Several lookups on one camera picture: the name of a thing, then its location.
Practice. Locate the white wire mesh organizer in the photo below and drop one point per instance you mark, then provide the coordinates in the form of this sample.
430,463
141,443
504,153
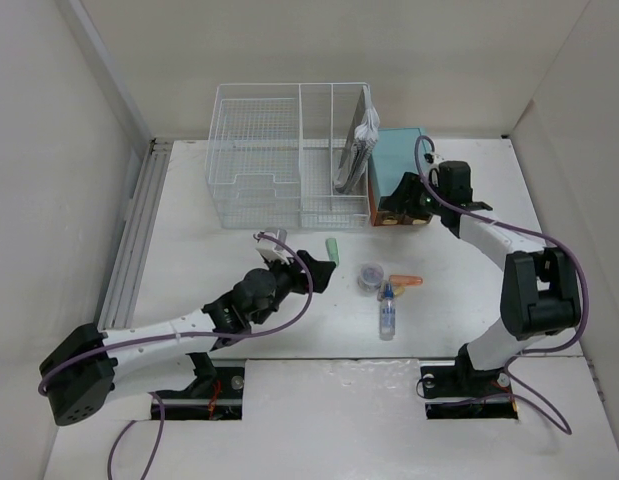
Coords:
275,155

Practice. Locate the grey white booklet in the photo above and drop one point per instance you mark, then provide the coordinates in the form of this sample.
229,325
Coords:
362,138

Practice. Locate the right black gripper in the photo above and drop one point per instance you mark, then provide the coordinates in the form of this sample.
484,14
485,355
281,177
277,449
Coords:
410,184

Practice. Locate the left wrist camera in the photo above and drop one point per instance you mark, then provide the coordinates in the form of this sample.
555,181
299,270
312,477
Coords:
268,245

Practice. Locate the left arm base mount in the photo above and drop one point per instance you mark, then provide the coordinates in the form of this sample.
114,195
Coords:
214,394

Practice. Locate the orange marker pen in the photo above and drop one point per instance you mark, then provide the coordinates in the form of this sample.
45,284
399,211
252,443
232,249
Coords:
405,280

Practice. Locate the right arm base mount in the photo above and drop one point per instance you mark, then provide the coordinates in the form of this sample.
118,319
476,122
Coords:
451,395

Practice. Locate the teal drawer box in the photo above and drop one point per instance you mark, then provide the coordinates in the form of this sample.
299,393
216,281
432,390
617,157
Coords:
391,158

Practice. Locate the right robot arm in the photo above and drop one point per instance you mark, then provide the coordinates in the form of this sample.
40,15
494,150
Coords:
539,294

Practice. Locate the small round clear container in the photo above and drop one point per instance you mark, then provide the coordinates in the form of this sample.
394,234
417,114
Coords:
370,277

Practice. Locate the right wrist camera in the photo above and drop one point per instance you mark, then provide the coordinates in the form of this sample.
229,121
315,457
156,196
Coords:
432,167

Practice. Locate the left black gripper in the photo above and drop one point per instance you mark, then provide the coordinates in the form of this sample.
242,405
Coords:
292,269

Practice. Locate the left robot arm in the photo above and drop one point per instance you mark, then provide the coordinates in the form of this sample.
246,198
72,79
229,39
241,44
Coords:
91,368

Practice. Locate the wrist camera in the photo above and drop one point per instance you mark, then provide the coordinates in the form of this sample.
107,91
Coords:
268,245
432,167

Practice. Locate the aluminium rail frame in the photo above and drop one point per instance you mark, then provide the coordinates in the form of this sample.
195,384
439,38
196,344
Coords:
140,213

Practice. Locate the clear blue glue bottle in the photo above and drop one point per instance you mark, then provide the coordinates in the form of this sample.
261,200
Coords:
387,313

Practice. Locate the green eraser stick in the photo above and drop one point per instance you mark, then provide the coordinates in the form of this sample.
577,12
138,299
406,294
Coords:
332,250

